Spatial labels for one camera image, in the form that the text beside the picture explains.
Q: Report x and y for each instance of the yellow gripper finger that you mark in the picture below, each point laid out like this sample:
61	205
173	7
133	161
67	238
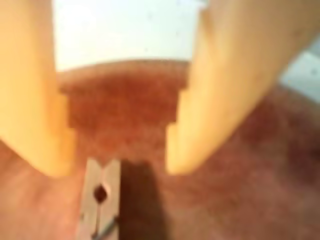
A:
237	62
30	87

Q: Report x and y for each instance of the wooden clothespin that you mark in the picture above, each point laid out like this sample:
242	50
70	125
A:
113	180

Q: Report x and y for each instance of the brown wooden bowl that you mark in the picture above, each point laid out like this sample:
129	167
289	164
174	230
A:
225	200

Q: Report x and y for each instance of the white dotted paper sheet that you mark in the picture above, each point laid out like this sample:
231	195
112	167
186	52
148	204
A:
125	30

